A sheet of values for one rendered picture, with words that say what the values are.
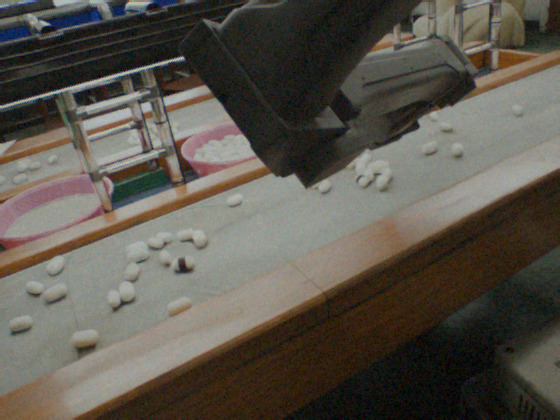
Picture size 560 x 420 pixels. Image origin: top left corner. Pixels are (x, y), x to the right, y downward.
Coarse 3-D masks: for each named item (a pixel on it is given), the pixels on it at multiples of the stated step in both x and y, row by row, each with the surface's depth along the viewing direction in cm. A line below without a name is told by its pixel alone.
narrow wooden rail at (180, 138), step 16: (464, 48) 160; (480, 64) 167; (160, 144) 120; (176, 144) 121; (112, 160) 115; (160, 160) 120; (64, 176) 111; (112, 176) 116; (128, 176) 118; (16, 192) 107; (48, 192) 109; (80, 192) 113
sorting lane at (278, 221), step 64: (512, 128) 102; (256, 192) 94; (320, 192) 90; (384, 192) 86; (64, 256) 83; (192, 256) 77; (256, 256) 74; (0, 320) 70; (64, 320) 67; (128, 320) 65; (0, 384) 58
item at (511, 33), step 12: (468, 12) 339; (480, 12) 336; (504, 12) 330; (444, 24) 354; (468, 24) 335; (480, 24) 330; (504, 24) 330; (516, 24) 338; (468, 36) 335; (480, 36) 330; (504, 36) 335; (516, 36) 343; (504, 48) 342
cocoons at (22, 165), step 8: (176, 128) 135; (136, 136) 133; (152, 136) 129; (128, 144) 130; (136, 144) 128; (24, 160) 128; (48, 160) 126; (24, 168) 126; (32, 168) 124; (0, 176) 120; (16, 176) 118; (24, 176) 119; (0, 184) 119
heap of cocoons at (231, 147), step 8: (232, 136) 123; (240, 136) 123; (208, 144) 121; (216, 144) 119; (224, 144) 121; (232, 144) 120; (240, 144) 117; (248, 144) 117; (200, 152) 118; (208, 152) 116; (216, 152) 114; (224, 152) 117; (232, 152) 114; (240, 152) 112; (248, 152) 114; (200, 160) 112; (208, 160) 113; (216, 160) 110
